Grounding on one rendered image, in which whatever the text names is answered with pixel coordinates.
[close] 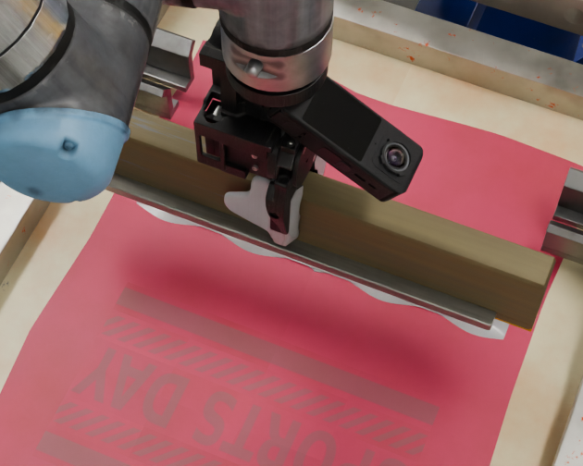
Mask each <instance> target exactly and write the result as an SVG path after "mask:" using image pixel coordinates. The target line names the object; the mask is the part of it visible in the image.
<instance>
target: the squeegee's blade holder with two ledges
mask: <svg viewBox="0 0 583 466"><path fill-rule="evenodd" d="M105 189H106V190H108V191H111V192H114V193H116V194H118V195H121V196H124V197H126V198H129V199H132V200H134V201H136V202H141V203H143V204H146V205H149V206H151V207H154V208H156V209H159V210H161V211H164V212H167V213H169V214H172V215H176V216H178V217H181V218H184V219H186V220H189V221H192V222H194V223H196V224H199V225H202V226H204V227H209V228H212V229H214V230H216V231H219V232H221V233H224V234H227V235H230V236H232V237H234V238H237V239H241V240H244V241H247V242H249V243H252V244H254V245H256V246H259V247H262V248H265V249H267V250H270V251H273V252H276V253H279V254H282V255H284V256H287V257H290V258H292V259H294V260H297V261H300V262H302V263H305V264H310V265H312V266H314V267H317V268H319V269H322V270H325V271H328V272H330V273H332V274H335V275H337V276H342V277H345V278H347V279H350V280H352V281H354V282H357V283H360V284H363V285H365V286H368V287H371V288H374V289H377V290H380V291H382V292H385V293H388V294H390V295H392V296H395V297H398V298H400V299H403V300H407V301H410V302H412V303H415V304H417V305H420V306H423V307H425V308H428V309H430V310H433V311H435V312H438V313H442V314H445V315H448V316H451V317H452V318H455V319H458V320H460V321H463V322H466V323H469V324H471V325H475V326H477V327H480V328H483V329H486V330H490V329H491V327H492V324H493V321H494V319H495V316H496V312H494V311H491V310H489V309H486V308H483V307H480V306H478V305H476V304H473V303H470V302H468V301H465V300H460V299H458V298H455V297H453V296H450V295H448V294H445V293H442V292H439V291H437V290H435V289H432V288H428V287H425V286H422V285H420V284H417V283H415V282H412V281H410V280H407V279H404V278H401V277H399V276H395V275H392V274H390V273H387V272H384V271H381V270H379V269H377V268H374V267H372V266H369V265H366V264H362V263H359V262H357V261H354V260H352V259H349V258H346V257H343V256H341V255H339V254H336V253H333V252H331V251H326V250H323V249H321V248H318V247H316V246H313V245H311V244H308V243H305V242H303V241H300V240H298V239H295V240H294V241H292V242H291V243H290V244H288V245H287V246H281V245H279V244H277V243H275V242H274V241H273V239H272V238H271V237H270V234H269V233H268V232H267V231H266V230H265V229H263V228H261V227H259V226H258V225H255V224H253V223H250V222H247V221H245V220H242V219H240V218H237V217H235V216H232V215H227V214H225V213H222V212H220V211H217V210H215V209H212V208H209V207H206V206H204V205H201V204H199V203H196V202H192V201H189V200H187V199H184V198H181V197H179V196H177V195H174V194H171V193H168V192H166V191H163V190H159V189H157V188H154V187H151V186H148V185H146V184H143V183H141V182H138V181H136V180H133V179H130V178H126V177H123V176H121V175H119V174H116V173H114V175H113V177H112V179H111V181H110V183H109V185H108V186H107V187H106V188H105Z"/></svg>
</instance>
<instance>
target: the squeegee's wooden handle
mask: <svg viewBox="0 0 583 466"><path fill-rule="evenodd" d="M129 128H130V137H129V139H128V140H127V142H126V143H124V144H123V147H122V150H121V153H120V156H119V159H118V163H117V166H116V169H115V172H114V173H116V174H119V175H121V176H123V177H126V178H130V179H133V180H136V181H138V182H141V183H143V184H146V185H148V186H151V187H154V188H157V189H159V190H163V191H166V192H168V193H171V194H174V195H177V196H179V197H181V198H184V199H187V200H189V201H192V202H196V203H199V204H201V205H204V206H206V207H209V208H212V209H215V210H217V211H220V212H222V213H225V214H227V215H232V216H235V217H237V218H240V219H242V220H245V221H247V222H250V221H248V220H247V219H245V218H243V217H241V216H239V215H237V214H235V213H233V212H232V211H231V210H230V209H229V208H228V207H227V206H226V204H225V203H224V197H225V194H226V193H227V192H230V191H248V190H250V189H251V182H252V179H253V178H254V177H255V176H257V175H256V174H253V173H250V172H249V174H248V176H247V177H246V179H244V178H239V177H237V176H234V175H232V174H229V173H226V172H224V171H221V170H220V169H217V168H214V167H212V166H208V165H205V164H203V163H200V162H198V161H197V152H196V143H195V134H194V129H189V128H186V127H184V126H182V125H179V124H176V123H173V122H170V121H168V120H165V119H163V118H160V117H157V116H153V115H150V114H147V113H144V112H142V111H139V110H137V109H134V108H133V111H132V115H131V119H130V124H129ZM302 185H303V186H304V190H303V197H302V199H301V204H300V211H299V213H300V221H299V230H300V233H299V236H298V238H297V239H298V240H300V241H303V242H305V243H308V244H311V245H313V246H316V247H318V248H321V249H323V250H326V251H331V252H333V253H336V254H339V255H341V256H343V257H346V258H349V259H352V260H354V261H357V262H359V263H362V264H366V265H369V266H372V267H374V268H377V269H379V270H381V271H384V272H387V273H390V274H392V275H395V276H399V277H401V278H404V279H407V280H410V281H412V282H415V283H417V284H420V285H422V286H425V287H428V288H432V289H435V290H437V291H439V292H442V293H445V294H448V295H450V296H453V297H455V298H458V299H460V300H465V301H468V302H470V303H473V304H476V305H478V306H480V307H483V308H486V309H489V310H491V311H494V312H496V316H495V318H498V319H501V320H503V321H505V322H508V323H511V324H513V325H518V326H521V327H523V328H525V329H528V330H529V329H532V327H533V325H534V322H535V320H536V317H537V314H538V311H539V309H540V305H541V303H542V300H543V297H544V294H545V291H546V288H547V287H548V284H549V281H550V278H551V275H552V270H553V268H554V266H555V263H556V260H555V258H554V257H552V256H550V255H548V254H545V253H542V252H539V251H535V250H532V249H530V248H527V247H524V246H521V245H519V244H516V243H513V242H511V241H508V240H506V239H501V238H498V237H495V236H492V235H491V234H488V233H485V232H482V231H479V230H476V229H474V228H472V227H467V226H464V225H461V224H459V223H456V222H453V221H451V220H448V219H445V218H443V217H440V216H437V215H433V214H430V213H428V212H425V211H422V210H419V209H416V208H414V207H412V206H409V205H406V204H403V203H400V202H396V201H394V200H389V201H386V202H381V201H379V200H378V199H377V198H375V197H374V196H372V195H371V194H370V193H368V192H367V191H366V190H362V189H359V188H356V187H354V186H352V185H349V184H346V183H343V182H340V181H338V180H336V179H333V178H328V177H325V176H322V175H320V174H318V173H315V172H312V171H309V172H308V174H307V177H306V178H305V180H304V183H303V184H302ZM250 223H252V222H250Z"/></svg>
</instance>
